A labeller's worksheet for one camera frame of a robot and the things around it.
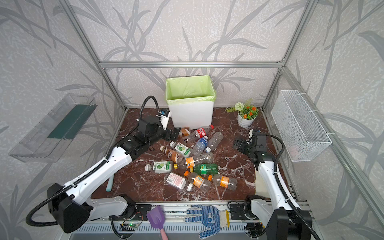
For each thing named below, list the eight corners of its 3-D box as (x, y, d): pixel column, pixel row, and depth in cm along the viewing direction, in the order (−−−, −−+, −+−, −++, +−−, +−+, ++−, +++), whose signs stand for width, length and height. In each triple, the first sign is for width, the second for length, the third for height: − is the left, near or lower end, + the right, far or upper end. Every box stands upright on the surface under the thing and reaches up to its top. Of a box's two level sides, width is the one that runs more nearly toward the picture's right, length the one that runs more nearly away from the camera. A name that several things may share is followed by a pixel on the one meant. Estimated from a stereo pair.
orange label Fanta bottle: (177, 175, 88) (175, 172, 83) (173, 164, 92) (172, 161, 88) (213, 161, 93) (214, 157, 89) (209, 151, 98) (209, 147, 93)
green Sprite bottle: (194, 176, 88) (193, 172, 83) (194, 166, 91) (194, 161, 87) (218, 176, 88) (218, 172, 83) (217, 166, 91) (218, 161, 87)
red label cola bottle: (184, 146, 100) (183, 141, 96) (181, 139, 103) (180, 135, 99) (215, 133, 107) (215, 128, 103) (210, 127, 110) (211, 122, 106)
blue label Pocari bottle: (191, 155, 96) (190, 150, 91) (202, 137, 105) (202, 132, 100) (199, 159, 94) (199, 155, 90) (210, 140, 103) (211, 136, 98)
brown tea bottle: (160, 151, 96) (159, 147, 92) (165, 146, 98) (164, 143, 95) (177, 165, 90) (176, 162, 86) (182, 160, 92) (182, 156, 89)
